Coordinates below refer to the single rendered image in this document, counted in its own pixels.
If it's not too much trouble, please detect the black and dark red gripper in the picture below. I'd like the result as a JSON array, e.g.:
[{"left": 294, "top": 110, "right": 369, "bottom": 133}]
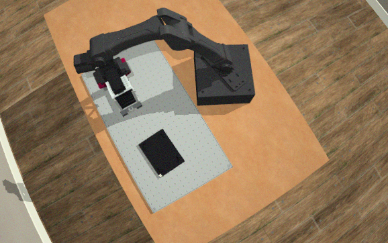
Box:
[{"left": 93, "top": 57, "right": 131, "bottom": 89}]

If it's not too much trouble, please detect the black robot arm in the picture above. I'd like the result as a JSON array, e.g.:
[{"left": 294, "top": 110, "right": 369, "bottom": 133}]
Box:
[{"left": 74, "top": 7, "right": 246, "bottom": 95}]

